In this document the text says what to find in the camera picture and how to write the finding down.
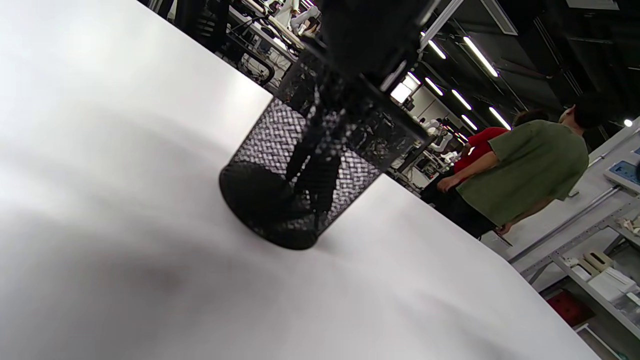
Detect person's left hand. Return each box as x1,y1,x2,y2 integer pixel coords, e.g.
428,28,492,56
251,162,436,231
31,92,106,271
317,0,441,88

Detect black mesh office chair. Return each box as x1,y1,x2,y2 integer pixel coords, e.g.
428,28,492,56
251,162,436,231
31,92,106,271
172,0,277,88

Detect black mesh pen holder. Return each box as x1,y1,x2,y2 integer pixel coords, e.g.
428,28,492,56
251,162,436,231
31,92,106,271
218,37,432,251

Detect red box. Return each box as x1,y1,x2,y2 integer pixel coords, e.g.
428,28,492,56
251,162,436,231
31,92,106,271
546,289,597,328

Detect white box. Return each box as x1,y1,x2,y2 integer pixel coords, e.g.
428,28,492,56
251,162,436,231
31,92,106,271
570,250,638,303

